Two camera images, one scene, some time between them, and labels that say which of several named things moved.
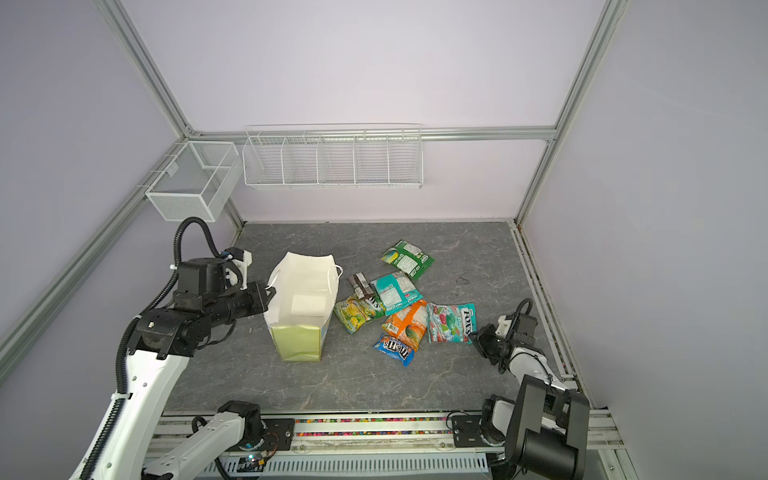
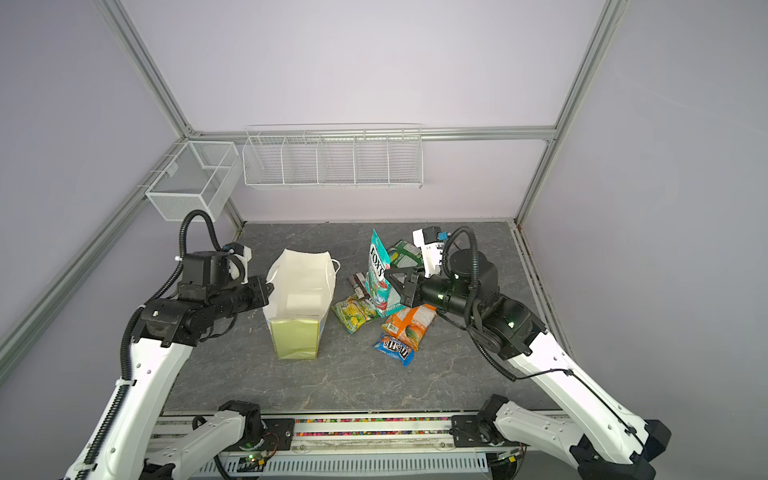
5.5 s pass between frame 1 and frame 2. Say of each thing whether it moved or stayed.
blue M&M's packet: stayed
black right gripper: moved
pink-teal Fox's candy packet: moved
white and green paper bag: stayed
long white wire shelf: stayed
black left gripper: stayed
